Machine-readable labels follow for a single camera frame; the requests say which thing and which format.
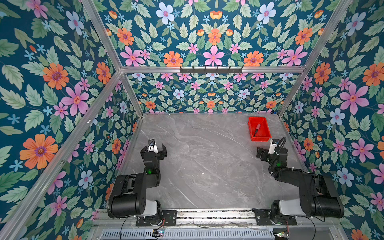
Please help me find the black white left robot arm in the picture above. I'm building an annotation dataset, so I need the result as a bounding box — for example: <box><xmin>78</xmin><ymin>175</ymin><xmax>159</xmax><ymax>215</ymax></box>
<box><xmin>107</xmin><ymin>139</ymin><xmax>167</xmax><ymax>219</ymax></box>

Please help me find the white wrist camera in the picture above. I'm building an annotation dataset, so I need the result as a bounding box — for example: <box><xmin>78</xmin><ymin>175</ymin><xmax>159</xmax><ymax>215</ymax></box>
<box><xmin>148</xmin><ymin>139</ymin><xmax>158</xmax><ymax>154</ymax></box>
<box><xmin>268</xmin><ymin>139</ymin><xmax>280</xmax><ymax>154</ymax></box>

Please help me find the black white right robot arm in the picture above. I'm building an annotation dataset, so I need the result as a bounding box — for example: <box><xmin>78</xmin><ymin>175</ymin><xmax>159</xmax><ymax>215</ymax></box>
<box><xmin>257</xmin><ymin>147</ymin><xmax>345</xmax><ymax>224</ymax></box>

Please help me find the small circuit board left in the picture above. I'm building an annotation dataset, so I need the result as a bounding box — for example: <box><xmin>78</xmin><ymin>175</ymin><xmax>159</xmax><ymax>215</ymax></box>
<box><xmin>152</xmin><ymin>230</ymin><xmax>164</xmax><ymax>239</ymax></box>

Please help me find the red plastic bin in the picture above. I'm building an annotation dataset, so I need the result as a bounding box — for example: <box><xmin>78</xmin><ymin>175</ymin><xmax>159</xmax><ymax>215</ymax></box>
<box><xmin>248</xmin><ymin>117</ymin><xmax>272</xmax><ymax>142</ymax></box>

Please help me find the small circuit board right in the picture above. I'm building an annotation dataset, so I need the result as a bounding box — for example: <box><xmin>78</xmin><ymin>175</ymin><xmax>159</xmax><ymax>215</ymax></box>
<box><xmin>273</xmin><ymin>231</ymin><xmax>289</xmax><ymax>240</ymax></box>

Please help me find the black hook rack bracket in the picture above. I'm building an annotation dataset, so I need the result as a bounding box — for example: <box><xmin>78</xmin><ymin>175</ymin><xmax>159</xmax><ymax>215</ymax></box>
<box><xmin>179</xmin><ymin>66</ymin><xmax>243</xmax><ymax>75</ymax></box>

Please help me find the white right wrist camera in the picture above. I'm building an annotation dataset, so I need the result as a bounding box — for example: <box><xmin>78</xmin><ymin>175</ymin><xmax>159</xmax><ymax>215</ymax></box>
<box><xmin>268</xmin><ymin>139</ymin><xmax>280</xmax><ymax>154</ymax></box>

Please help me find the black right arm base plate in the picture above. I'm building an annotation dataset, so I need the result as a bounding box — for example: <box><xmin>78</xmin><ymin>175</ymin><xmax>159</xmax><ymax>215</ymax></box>
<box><xmin>252</xmin><ymin>209</ymin><xmax>297</xmax><ymax>226</ymax></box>

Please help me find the red handled screwdriver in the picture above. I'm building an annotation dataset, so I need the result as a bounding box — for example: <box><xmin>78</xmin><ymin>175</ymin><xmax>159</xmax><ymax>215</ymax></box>
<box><xmin>254</xmin><ymin>124</ymin><xmax>261</xmax><ymax>136</ymax></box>

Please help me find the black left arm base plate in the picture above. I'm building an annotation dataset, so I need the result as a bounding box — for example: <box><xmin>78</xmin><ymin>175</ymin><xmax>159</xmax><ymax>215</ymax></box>
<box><xmin>136</xmin><ymin>210</ymin><xmax>178</xmax><ymax>227</ymax></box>

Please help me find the aluminium mounting rail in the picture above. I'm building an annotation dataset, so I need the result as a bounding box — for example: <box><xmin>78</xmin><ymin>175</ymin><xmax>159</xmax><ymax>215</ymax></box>
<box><xmin>88</xmin><ymin>209</ymin><xmax>348</xmax><ymax>240</ymax></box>

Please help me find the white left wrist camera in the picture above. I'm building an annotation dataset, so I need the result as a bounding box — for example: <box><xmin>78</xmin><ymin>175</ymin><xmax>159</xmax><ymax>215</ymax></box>
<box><xmin>148</xmin><ymin>139</ymin><xmax>158</xmax><ymax>154</ymax></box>

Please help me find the small circuit board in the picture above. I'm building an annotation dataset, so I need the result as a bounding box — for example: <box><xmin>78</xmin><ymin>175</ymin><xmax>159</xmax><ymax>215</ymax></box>
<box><xmin>152</xmin><ymin>230</ymin><xmax>164</xmax><ymax>239</ymax></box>
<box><xmin>273</xmin><ymin>231</ymin><xmax>289</xmax><ymax>240</ymax></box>

